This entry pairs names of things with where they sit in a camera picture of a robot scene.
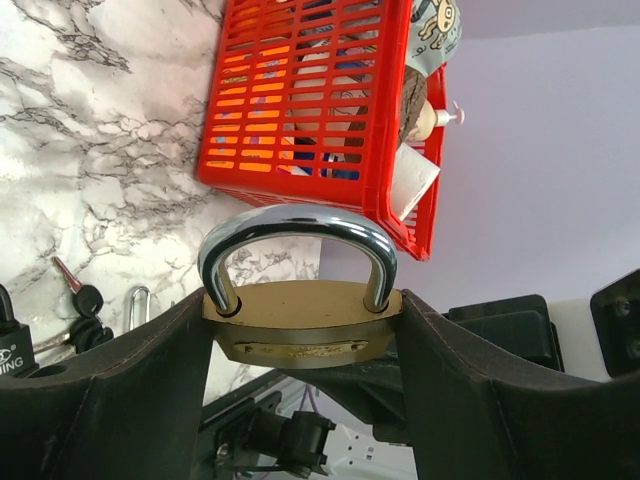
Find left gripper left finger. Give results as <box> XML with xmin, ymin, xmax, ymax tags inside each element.
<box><xmin>1</xmin><ymin>289</ymin><xmax>213</xmax><ymax>479</ymax></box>

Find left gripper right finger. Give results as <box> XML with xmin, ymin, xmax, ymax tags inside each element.
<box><xmin>397</xmin><ymin>290</ymin><xmax>639</xmax><ymax>479</ymax></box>

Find black-headed keys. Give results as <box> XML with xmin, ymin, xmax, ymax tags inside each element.
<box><xmin>33</xmin><ymin>256</ymin><xmax>114</xmax><ymax>354</ymax></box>

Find small brass padlock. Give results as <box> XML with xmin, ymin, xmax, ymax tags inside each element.
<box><xmin>125</xmin><ymin>285</ymin><xmax>151</xmax><ymax>332</ymax></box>

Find black padlock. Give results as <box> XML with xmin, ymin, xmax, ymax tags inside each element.
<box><xmin>0</xmin><ymin>285</ymin><xmax>38</xmax><ymax>378</ymax></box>

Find large brass padlock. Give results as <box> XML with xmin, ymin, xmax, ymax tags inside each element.
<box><xmin>197</xmin><ymin>204</ymin><xmax>402</xmax><ymax>370</ymax></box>

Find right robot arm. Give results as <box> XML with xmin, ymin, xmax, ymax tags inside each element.
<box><xmin>203</xmin><ymin>274</ymin><xmax>639</xmax><ymax>479</ymax></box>

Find white toilet paper roll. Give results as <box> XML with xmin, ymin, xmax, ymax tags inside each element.
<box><xmin>390</xmin><ymin>143</ymin><xmax>440</xmax><ymax>220</ymax></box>

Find cream pump lotion bottle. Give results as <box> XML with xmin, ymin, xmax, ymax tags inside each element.
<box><xmin>408</xmin><ymin>101</ymin><xmax>465</xmax><ymax>141</ymax></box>

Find red plastic basket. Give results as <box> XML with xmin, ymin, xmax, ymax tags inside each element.
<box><xmin>196</xmin><ymin>1</ymin><xmax>439</xmax><ymax>260</ymax></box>

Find light blue wipes pack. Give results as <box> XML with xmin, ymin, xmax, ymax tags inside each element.
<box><xmin>406</xmin><ymin>0</ymin><xmax>462</xmax><ymax>77</ymax></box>

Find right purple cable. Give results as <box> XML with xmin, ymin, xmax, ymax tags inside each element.
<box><xmin>299</xmin><ymin>384</ymin><xmax>321</xmax><ymax>416</ymax></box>

